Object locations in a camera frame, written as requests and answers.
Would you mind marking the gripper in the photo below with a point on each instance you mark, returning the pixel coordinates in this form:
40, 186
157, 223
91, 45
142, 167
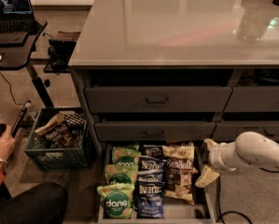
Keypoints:
216, 160

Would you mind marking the brown SeaSalt chip bag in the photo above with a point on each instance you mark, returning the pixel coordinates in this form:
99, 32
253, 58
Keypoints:
178, 172

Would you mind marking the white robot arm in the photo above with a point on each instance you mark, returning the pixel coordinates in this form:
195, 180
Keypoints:
249, 148

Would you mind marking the open bottom grey drawer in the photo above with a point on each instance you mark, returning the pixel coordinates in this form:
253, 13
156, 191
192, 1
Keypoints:
174, 211

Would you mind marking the middle right grey drawer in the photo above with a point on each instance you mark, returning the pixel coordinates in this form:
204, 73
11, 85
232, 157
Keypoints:
229, 130

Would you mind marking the brown chip bag behind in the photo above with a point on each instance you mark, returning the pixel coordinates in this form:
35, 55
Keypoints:
180, 144

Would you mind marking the middle blue Kettle bag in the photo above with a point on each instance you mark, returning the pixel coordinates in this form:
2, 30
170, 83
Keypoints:
151, 169

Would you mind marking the blue kettle bag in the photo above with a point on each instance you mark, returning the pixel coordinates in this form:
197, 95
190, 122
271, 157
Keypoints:
151, 169
152, 151
149, 199

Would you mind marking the back blue Kettle bag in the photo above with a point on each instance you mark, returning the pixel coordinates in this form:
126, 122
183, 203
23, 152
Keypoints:
152, 151

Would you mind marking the front blue Kettle bag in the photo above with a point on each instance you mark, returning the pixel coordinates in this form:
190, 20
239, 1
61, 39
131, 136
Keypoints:
149, 199

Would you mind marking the back green Dang bag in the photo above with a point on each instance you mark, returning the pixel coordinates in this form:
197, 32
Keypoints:
126, 156

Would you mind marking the green dang bag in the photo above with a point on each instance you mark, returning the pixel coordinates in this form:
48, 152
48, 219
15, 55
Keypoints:
126, 156
120, 174
118, 199

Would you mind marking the top right grey drawer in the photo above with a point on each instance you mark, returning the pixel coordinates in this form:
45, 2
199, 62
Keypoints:
254, 99

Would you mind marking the top left grey drawer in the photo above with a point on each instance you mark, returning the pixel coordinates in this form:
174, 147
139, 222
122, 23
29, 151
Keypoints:
156, 99

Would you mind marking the front green Dang bag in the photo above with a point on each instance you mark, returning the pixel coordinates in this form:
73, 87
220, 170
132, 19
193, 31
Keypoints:
118, 199

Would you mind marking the middle green Dang bag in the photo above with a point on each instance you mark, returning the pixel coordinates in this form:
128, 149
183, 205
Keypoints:
120, 174

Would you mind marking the middle left grey drawer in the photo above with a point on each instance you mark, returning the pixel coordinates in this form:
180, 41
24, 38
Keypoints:
153, 130

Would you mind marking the grey cabinet with counter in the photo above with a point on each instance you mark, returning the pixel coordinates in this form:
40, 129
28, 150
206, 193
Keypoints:
187, 43

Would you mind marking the SeaSalt bag in crate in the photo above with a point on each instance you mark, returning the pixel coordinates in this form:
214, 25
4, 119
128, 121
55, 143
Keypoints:
57, 131

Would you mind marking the person's hand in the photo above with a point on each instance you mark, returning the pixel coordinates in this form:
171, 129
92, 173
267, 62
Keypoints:
7, 144

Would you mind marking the green plastic crate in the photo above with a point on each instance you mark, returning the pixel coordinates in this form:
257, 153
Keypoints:
48, 157

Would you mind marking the person's dark trouser leg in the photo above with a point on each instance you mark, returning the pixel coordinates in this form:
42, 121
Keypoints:
45, 203

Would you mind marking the dark device beside cabinet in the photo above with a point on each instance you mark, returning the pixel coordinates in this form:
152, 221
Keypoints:
61, 47

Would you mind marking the black standing desk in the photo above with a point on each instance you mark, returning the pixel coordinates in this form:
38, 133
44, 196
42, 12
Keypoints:
16, 58

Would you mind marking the black laptop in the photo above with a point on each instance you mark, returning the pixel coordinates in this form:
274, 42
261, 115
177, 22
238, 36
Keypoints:
16, 16

